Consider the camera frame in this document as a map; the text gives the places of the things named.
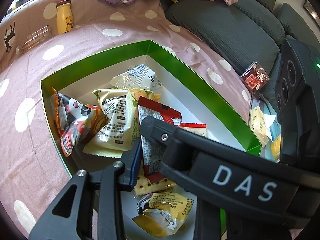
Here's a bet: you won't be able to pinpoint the red snack packet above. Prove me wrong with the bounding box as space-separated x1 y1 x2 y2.
138 96 182 183

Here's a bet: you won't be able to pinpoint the yellow brown wrapper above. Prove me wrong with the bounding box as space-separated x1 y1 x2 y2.
137 191 194 223

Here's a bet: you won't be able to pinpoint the pale green snack bag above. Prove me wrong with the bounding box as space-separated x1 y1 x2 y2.
83 88 161 158

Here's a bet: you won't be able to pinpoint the orange snack bag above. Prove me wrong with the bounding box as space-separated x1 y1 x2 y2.
52 88 108 157

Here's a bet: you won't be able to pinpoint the white red-edged snack packet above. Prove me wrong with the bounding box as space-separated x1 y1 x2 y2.
180 123 207 137

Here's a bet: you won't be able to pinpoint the silver white snack bag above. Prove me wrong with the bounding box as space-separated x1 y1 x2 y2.
110 64 162 91

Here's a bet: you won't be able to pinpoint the cracker pack green label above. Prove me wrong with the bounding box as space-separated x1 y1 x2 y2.
133 166 176 196

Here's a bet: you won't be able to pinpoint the orange-yellow bread packet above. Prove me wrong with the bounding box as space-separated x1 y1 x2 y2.
132 212 185 238

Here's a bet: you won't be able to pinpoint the small red candy packet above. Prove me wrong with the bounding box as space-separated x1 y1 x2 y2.
240 61 270 94

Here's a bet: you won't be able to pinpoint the papers beside sofa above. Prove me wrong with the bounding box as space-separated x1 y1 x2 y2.
249 94 281 163

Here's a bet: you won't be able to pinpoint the dark grey sofa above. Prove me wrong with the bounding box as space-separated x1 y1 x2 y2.
160 0 319 107

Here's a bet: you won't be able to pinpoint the pink polka dot sheet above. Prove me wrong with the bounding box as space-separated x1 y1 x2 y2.
0 0 252 240

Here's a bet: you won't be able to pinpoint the green white cardboard box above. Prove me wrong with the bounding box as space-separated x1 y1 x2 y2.
40 39 263 240

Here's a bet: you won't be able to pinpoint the clear plastic bottle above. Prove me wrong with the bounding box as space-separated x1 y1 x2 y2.
16 25 52 55

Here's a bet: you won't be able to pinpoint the yellow bear bottle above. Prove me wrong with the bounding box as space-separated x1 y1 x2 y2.
56 0 74 34

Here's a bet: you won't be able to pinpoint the brown polka dot bolster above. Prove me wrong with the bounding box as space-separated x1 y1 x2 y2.
0 0 101 68

